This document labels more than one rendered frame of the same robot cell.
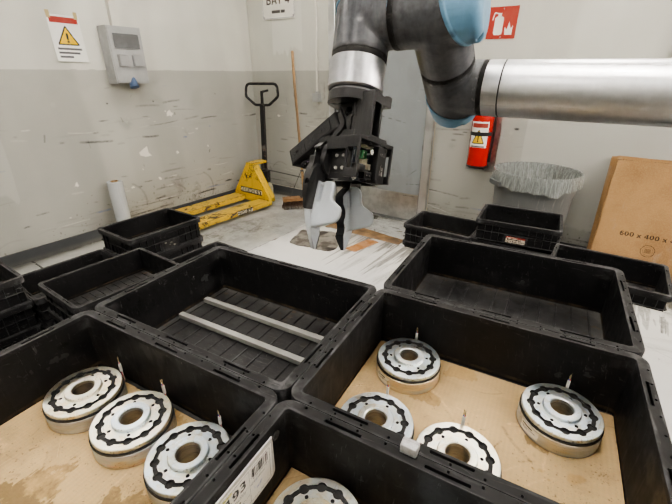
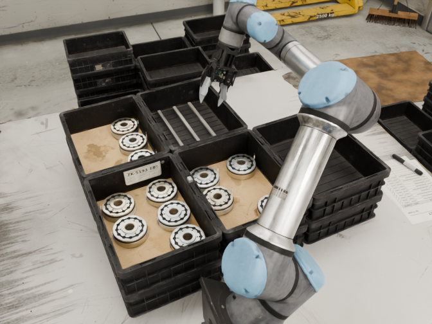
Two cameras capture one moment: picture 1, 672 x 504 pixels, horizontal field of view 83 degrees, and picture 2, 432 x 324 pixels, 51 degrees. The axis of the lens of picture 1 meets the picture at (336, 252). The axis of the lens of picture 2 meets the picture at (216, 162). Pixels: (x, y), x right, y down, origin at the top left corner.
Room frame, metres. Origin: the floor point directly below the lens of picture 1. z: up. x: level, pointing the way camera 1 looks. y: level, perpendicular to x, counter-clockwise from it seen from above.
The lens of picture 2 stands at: (-0.50, -0.74, 1.89)
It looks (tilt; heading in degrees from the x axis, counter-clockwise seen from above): 41 degrees down; 36
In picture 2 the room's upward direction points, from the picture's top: 1 degrees counter-clockwise
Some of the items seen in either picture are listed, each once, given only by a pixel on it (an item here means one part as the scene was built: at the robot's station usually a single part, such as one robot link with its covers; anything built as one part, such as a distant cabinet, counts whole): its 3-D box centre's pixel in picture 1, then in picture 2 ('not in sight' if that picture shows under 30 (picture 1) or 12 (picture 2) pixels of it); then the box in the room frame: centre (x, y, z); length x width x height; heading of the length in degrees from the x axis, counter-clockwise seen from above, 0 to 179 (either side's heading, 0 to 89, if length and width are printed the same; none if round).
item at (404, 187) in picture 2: not in sight; (412, 187); (0.91, -0.63, 0.70); 0.33 x 0.23 x 0.01; 55
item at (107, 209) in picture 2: not in sight; (118, 204); (0.12, 0.09, 0.86); 0.10 x 0.10 x 0.01
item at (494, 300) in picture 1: (500, 305); (315, 161); (0.65, -0.33, 0.87); 0.40 x 0.30 x 0.11; 61
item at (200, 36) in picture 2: (159, 261); (216, 54); (1.85, 0.95, 0.37); 0.40 x 0.30 x 0.45; 145
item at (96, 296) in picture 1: (125, 322); (177, 94); (1.30, 0.86, 0.37); 0.40 x 0.30 x 0.45; 145
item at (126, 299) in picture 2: not in sight; (154, 242); (0.12, -0.04, 0.76); 0.40 x 0.30 x 0.12; 61
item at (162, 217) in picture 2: not in sight; (173, 213); (0.19, -0.08, 0.86); 0.10 x 0.10 x 0.01
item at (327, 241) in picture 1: (317, 237); (303, 78); (1.38, 0.07, 0.71); 0.22 x 0.19 x 0.01; 55
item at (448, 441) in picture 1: (457, 454); (217, 196); (0.32, -0.15, 0.86); 0.05 x 0.05 x 0.01
